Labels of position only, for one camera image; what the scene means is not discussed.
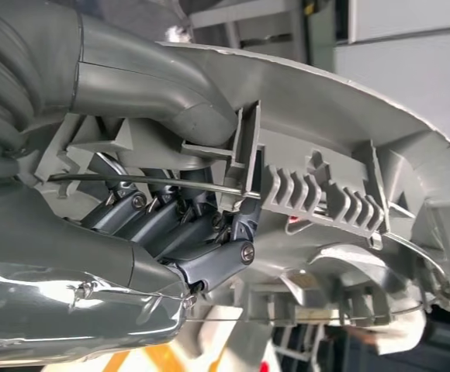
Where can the stainless steel table frame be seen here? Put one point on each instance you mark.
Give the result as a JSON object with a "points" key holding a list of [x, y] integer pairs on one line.
{"points": [[244, 10]]}

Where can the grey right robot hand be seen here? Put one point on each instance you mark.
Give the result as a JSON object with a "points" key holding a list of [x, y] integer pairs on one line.
{"points": [[54, 246]]}

